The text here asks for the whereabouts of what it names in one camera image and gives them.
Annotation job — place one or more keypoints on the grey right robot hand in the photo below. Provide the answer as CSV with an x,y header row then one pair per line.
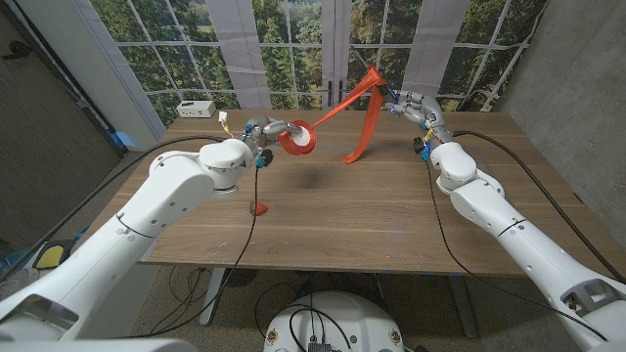
x,y
420,110

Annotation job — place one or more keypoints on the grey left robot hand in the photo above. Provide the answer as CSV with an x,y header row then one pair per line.
x,y
266,129

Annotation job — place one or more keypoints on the orange ribbon spool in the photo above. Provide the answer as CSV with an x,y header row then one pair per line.
x,y
371,112

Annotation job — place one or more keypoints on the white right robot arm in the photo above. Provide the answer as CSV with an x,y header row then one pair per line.
x,y
499,215

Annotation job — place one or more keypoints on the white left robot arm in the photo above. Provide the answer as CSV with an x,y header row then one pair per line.
x,y
147,210

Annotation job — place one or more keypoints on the red toy strawberry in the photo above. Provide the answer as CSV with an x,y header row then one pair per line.
x,y
257,208

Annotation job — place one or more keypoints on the printed window forest backdrop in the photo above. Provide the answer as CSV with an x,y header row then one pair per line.
x,y
440,49

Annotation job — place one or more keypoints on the white power strip box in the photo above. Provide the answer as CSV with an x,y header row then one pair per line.
x,y
195,109

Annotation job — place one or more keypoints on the black round base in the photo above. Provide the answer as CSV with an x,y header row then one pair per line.
x,y
240,277

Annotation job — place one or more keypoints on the white table leg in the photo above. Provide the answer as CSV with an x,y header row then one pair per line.
x,y
212,298
464,308

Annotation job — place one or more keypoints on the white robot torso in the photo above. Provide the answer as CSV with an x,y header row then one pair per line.
x,y
337,322

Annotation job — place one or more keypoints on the yellow and black object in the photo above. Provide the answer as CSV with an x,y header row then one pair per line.
x,y
51,254

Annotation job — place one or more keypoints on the teal object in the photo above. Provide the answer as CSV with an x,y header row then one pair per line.
x,y
12,258

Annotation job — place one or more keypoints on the grey sneaker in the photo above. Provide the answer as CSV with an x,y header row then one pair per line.
x,y
14,281

